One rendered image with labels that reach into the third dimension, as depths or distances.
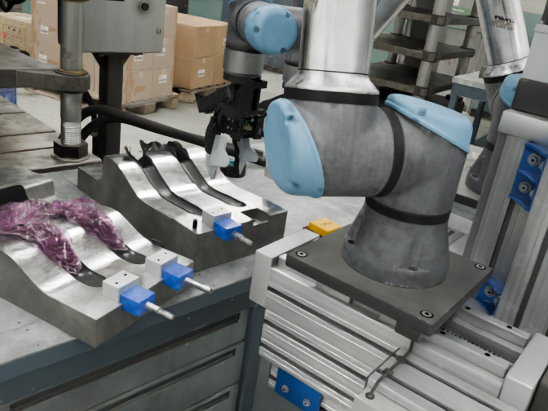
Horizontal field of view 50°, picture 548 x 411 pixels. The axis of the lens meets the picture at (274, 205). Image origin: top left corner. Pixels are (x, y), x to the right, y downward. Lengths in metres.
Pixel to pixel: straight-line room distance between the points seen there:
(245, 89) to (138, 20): 0.96
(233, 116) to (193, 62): 4.80
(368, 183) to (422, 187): 0.08
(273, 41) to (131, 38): 1.09
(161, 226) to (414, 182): 0.67
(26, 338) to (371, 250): 0.57
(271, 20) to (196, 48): 4.91
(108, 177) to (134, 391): 0.50
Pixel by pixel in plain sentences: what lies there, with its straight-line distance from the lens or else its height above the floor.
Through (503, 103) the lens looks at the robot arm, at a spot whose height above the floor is 1.22.
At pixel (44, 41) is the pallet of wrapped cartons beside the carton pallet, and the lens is 5.81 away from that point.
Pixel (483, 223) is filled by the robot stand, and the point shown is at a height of 1.07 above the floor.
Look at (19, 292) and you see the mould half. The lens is 1.09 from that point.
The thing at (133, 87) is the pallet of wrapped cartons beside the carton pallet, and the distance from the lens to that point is 5.18.
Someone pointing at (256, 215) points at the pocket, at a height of 0.87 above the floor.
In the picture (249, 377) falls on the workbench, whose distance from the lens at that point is 1.50.
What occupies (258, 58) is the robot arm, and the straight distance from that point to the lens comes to 1.08.
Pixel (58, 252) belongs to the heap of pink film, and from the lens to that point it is 1.09.
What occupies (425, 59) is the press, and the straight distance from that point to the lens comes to 5.05.
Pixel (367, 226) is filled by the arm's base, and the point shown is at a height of 1.10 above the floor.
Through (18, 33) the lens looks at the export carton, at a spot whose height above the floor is 0.41.
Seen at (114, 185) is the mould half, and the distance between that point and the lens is 1.41.
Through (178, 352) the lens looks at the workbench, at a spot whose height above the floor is 0.62.
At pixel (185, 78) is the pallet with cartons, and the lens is 5.92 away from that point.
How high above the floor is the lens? 1.41
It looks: 22 degrees down
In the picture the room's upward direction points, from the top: 9 degrees clockwise
